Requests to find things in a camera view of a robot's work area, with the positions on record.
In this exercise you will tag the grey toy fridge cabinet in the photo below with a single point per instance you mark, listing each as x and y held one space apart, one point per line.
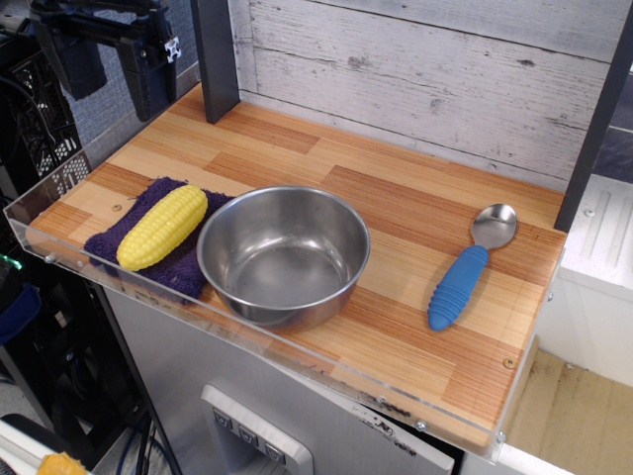
175 360

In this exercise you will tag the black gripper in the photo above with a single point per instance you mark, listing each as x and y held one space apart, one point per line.
69 31

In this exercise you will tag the dark grey left post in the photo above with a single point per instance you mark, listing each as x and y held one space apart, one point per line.
216 57

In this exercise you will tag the yellow object bottom left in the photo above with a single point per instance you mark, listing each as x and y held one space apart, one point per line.
60 464

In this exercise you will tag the black plastic crate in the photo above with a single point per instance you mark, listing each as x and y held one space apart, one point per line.
39 139

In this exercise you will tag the blue handled metal spoon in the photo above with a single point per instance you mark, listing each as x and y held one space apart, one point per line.
494 228

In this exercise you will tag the dark grey post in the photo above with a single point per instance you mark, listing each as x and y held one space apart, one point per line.
607 102
216 57

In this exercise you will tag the stainless steel pot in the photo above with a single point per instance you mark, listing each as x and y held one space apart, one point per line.
285 258

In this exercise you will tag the dark grey right post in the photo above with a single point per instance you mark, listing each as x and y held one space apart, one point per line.
607 102

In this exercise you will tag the clear acrylic table guard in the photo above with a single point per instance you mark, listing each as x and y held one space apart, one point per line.
456 384

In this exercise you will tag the yellow toy corn cob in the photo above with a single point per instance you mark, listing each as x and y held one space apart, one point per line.
164 227

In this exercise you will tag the ice dispenser button panel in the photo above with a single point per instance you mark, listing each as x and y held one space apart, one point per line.
252 435

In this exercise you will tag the white toy sink counter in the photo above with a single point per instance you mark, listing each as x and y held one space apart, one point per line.
586 318

